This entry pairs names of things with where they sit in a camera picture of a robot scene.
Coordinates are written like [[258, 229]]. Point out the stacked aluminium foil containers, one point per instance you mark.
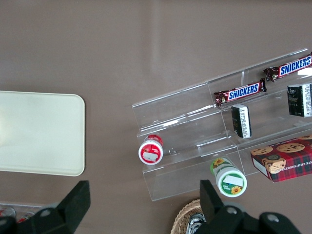
[[195, 220]]

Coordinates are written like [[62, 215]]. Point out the brown Snickers chocolate bar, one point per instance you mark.
[[243, 91], [292, 67]]

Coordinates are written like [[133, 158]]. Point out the cream rectangular plastic tray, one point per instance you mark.
[[41, 131]]

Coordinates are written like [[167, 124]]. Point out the green lidded snack cup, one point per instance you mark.
[[230, 181]]

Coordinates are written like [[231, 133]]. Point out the red cola bottle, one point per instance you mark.
[[26, 215]]

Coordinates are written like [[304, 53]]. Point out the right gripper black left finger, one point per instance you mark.
[[65, 217]]

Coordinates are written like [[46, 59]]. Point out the oval light wicker basket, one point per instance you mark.
[[182, 217]]

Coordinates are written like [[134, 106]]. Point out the red lidded snack cup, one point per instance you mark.
[[150, 152]]

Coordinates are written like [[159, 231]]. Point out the clear acrylic stepped display stand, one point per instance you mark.
[[185, 117]]

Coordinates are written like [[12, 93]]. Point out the clear acrylic bottle rack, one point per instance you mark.
[[22, 207]]

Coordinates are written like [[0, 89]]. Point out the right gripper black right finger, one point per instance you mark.
[[217, 217]]

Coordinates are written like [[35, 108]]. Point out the small black white box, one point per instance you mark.
[[241, 120], [299, 100]]

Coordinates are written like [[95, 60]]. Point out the red tartan cookie box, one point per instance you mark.
[[290, 161]]

